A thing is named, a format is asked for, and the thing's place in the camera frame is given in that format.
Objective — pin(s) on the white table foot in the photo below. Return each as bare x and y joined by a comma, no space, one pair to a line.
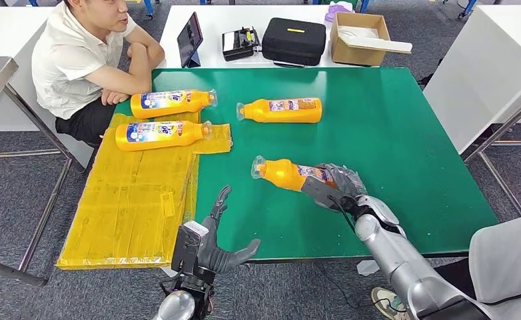
367,267
168,271

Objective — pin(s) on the orange detergent bottle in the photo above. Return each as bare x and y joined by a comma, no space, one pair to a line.
260,112
154,137
282,174
172,104

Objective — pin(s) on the person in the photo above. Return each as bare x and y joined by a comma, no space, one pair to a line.
507,265
66,66

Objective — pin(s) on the person's right hand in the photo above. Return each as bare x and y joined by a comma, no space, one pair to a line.
138,49

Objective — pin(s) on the person's right forearm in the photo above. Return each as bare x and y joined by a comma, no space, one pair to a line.
143,70

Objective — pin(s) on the blue metal frame leg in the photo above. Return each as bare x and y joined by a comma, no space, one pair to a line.
148,8
364,5
468,9

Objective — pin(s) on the black tablet with blue stand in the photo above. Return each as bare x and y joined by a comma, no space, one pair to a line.
190,37

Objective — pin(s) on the brown cardboard box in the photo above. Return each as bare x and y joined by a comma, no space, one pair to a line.
355,55

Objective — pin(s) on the purple plastic object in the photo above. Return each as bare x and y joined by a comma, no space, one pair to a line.
337,11

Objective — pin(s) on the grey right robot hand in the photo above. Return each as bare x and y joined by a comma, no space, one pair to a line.
348,181

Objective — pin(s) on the green table mat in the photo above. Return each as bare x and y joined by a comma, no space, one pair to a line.
397,154

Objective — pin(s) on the white table with side panel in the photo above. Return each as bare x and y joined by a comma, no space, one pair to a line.
0,31

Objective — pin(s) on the person's left hand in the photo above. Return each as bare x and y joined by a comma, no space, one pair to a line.
115,98

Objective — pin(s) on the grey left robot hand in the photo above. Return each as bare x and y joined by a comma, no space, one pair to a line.
209,247

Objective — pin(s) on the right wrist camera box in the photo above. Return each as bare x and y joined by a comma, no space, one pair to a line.
322,190

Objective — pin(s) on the black bag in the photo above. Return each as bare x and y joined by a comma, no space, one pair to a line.
426,81

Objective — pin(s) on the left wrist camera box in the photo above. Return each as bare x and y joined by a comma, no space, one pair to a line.
187,247

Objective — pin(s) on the yellow plastic sheet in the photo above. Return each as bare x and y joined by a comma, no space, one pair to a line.
123,207

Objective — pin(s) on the white foam board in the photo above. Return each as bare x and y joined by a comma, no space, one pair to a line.
382,45

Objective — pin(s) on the white table with metal legs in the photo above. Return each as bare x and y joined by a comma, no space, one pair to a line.
481,70

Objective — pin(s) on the black hard carry case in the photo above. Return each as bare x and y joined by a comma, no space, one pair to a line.
293,44

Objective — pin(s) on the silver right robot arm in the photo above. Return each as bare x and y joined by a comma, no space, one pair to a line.
397,260

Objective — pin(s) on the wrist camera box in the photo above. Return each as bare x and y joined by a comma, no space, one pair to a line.
187,247
322,190

